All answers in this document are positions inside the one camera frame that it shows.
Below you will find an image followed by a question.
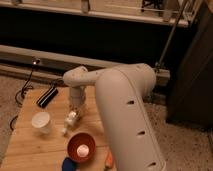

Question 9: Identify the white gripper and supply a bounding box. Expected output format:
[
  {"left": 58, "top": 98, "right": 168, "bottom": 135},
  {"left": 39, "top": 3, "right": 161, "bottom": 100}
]
[{"left": 69, "top": 86, "right": 86, "bottom": 108}]

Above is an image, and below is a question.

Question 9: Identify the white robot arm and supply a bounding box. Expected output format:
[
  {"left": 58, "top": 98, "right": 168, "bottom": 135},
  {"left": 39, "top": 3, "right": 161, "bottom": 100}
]
[{"left": 63, "top": 63, "right": 167, "bottom": 171}]

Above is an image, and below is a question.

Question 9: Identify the white paper cup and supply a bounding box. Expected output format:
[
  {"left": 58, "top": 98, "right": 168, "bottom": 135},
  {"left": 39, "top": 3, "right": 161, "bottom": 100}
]
[{"left": 31, "top": 112, "right": 51, "bottom": 134}]

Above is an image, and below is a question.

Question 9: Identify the red bowl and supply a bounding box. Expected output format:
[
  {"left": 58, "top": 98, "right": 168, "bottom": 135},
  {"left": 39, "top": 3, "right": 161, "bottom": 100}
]
[{"left": 67, "top": 133, "right": 96, "bottom": 163}]

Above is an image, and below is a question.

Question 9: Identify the white egg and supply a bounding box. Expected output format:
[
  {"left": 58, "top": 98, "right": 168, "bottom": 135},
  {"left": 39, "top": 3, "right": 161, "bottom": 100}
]
[{"left": 77, "top": 144, "right": 89, "bottom": 157}]

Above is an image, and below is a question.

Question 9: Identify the orange carrot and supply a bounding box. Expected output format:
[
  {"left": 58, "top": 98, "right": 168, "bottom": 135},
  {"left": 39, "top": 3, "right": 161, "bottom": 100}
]
[{"left": 104, "top": 151, "right": 114, "bottom": 171}]

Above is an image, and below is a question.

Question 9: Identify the blue round object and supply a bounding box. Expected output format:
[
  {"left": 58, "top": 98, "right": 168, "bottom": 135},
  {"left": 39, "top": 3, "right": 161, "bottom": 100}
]
[{"left": 62, "top": 157, "right": 77, "bottom": 171}]

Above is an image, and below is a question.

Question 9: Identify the metal pole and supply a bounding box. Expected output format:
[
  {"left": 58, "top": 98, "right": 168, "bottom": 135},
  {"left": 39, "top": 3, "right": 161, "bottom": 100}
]
[{"left": 155, "top": 0, "right": 188, "bottom": 73}]

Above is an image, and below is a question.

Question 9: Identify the dark cabinet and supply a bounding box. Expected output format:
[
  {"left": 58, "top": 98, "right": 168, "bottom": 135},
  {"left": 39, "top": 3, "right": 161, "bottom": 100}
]
[{"left": 166, "top": 0, "right": 213, "bottom": 127}]

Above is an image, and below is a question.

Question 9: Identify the grey metal rail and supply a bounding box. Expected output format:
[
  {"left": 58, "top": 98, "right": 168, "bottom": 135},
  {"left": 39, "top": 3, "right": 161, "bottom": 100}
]
[{"left": 0, "top": 45, "right": 170, "bottom": 88}]

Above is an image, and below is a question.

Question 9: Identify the black cable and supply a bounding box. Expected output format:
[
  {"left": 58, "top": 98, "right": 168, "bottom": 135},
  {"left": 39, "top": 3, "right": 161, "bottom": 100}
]
[{"left": 9, "top": 59, "right": 40, "bottom": 132}]

